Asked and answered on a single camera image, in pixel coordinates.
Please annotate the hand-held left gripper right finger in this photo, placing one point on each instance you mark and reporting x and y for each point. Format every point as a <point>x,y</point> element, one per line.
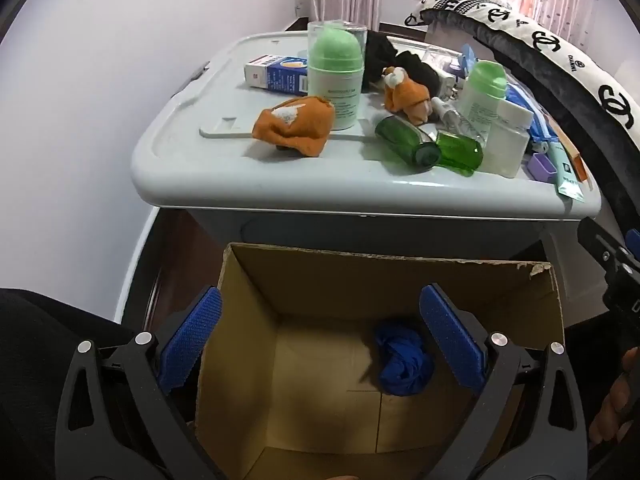
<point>452,335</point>

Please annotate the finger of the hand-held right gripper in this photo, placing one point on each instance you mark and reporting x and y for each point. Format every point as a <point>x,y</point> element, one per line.
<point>602,247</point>

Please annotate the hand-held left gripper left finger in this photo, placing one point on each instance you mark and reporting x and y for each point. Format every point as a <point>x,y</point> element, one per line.
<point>192,340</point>

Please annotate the blue sock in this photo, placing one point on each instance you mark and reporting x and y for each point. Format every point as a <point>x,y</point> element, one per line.
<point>402,360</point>

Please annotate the brown cardboard box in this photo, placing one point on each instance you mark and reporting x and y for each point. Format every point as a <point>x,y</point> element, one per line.
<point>300,360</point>

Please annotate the person's right hand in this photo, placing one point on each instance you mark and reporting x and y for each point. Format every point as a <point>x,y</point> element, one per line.
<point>620,400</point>

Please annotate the dark wooden furniture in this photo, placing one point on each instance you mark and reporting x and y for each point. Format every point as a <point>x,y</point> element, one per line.
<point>185,265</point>

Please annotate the teal sachet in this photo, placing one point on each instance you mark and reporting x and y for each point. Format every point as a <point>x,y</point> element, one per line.
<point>567,180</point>

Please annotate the orange slim box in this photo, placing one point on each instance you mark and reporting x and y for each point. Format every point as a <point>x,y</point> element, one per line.
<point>572,152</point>

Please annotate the purple small box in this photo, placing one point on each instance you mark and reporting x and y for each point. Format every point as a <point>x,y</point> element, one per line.
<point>541,167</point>

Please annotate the white plastic jar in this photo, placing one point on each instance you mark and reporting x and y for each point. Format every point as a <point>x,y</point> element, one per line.
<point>507,140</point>

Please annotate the blue pouch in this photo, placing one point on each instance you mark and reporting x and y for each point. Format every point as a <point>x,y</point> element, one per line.
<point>535,120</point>

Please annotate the light green glass bottle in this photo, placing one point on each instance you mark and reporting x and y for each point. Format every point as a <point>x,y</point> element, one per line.
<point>460,152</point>

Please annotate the black and white printed cushion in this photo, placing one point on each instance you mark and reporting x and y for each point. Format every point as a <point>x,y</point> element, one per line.
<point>565,70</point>

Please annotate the small green cap bottle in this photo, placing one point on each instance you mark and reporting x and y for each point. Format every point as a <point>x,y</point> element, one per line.
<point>480,95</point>

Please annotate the dark green glass bottle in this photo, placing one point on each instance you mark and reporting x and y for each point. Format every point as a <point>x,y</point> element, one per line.
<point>402,137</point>

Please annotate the grey plastic storage box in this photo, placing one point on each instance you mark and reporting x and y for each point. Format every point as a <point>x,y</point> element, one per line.
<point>320,180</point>

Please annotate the orange sock with white patch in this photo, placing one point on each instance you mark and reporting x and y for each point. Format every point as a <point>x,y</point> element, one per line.
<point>295,125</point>

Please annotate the orange sock with animal face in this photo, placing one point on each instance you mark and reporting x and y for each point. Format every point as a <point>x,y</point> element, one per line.
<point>406,96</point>

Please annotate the clear plastic case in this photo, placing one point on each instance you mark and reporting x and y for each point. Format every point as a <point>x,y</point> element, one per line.
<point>440,56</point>

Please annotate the black sock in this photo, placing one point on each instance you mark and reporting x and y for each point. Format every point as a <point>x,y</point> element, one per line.
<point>421,71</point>
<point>379,57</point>

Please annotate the blue and white carton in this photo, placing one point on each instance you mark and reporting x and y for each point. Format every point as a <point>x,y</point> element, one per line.
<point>275,76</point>

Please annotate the large green pump bottle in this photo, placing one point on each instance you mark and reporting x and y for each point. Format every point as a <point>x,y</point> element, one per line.
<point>334,80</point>

